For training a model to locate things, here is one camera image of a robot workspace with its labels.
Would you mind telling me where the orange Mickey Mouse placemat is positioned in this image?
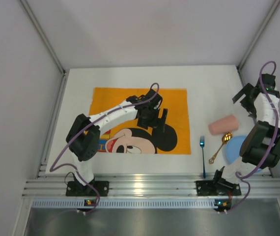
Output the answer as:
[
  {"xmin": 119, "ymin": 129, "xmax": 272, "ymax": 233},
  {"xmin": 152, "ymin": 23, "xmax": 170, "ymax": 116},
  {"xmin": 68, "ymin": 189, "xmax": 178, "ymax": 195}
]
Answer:
[{"xmin": 89, "ymin": 88, "xmax": 191, "ymax": 154}]

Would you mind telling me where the pink plastic cup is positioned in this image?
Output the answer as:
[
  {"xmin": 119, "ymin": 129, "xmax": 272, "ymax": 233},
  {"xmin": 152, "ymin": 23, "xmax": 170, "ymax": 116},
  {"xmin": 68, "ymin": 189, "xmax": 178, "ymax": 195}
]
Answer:
[{"xmin": 208, "ymin": 115, "xmax": 239, "ymax": 135}]

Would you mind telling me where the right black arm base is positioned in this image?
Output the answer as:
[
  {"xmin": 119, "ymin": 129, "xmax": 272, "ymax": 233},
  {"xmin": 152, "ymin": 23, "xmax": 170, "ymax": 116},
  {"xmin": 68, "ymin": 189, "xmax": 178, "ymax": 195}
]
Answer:
[{"xmin": 195, "ymin": 180, "xmax": 242, "ymax": 197}]

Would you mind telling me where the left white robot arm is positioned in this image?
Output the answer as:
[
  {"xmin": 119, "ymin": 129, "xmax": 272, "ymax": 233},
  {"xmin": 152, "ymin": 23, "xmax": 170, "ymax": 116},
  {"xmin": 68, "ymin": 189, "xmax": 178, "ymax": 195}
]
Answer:
[{"xmin": 66, "ymin": 89, "xmax": 168, "ymax": 187}]

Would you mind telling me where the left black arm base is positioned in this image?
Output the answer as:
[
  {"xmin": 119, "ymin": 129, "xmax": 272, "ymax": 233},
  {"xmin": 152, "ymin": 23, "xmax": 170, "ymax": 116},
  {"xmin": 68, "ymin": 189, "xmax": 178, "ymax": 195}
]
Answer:
[{"xmin": 65, "ymin": 179, "xmax": 110, "ymax": 197}]

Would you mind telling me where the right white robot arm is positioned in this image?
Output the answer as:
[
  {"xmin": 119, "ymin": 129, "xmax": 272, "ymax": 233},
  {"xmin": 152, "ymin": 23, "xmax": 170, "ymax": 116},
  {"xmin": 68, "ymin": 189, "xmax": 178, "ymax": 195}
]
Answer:
[{"xmin": 213, "ymin": 74, "xmax": 280, "ymax": 195}]

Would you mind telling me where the gold ornate spoon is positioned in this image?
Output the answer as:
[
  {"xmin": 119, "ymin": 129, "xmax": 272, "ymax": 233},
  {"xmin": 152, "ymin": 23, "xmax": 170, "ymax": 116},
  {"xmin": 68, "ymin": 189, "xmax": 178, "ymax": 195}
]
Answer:
[{"xmin": 208, "ymin": 132, "xmax": 233, "ymax": 165}]

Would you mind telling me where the blue metal fork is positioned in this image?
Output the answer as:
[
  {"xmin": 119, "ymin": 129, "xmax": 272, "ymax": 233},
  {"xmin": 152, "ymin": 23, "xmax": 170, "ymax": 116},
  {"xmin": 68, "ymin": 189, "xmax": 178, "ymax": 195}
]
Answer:
[{"xmin": 199, "ymin": 136, "xmax": 206, "ymax": 178}]

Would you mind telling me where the light blue plate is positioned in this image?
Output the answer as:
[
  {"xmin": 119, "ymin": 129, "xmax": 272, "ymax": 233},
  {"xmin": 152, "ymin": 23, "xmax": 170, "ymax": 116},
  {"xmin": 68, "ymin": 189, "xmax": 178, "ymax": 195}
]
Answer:
[{"xmin": 223, "ymin": 136, "xmax": 256, "ymax": 177}]

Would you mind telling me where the aluminium mounting rail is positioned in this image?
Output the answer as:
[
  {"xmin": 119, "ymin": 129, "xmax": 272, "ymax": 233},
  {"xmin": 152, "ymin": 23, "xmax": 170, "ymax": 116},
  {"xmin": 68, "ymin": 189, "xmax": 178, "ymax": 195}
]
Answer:
[{"xmin": 22, "ymin": 158, "xmax": 280, "ymax": 199}]

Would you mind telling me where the perforated cable duct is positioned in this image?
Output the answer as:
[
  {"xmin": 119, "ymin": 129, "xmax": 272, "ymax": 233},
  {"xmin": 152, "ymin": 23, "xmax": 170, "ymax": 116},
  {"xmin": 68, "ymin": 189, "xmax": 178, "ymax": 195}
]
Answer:
[{"xmin": 31, "ymin": 198, "xmax": 231, "ymax": 209}]

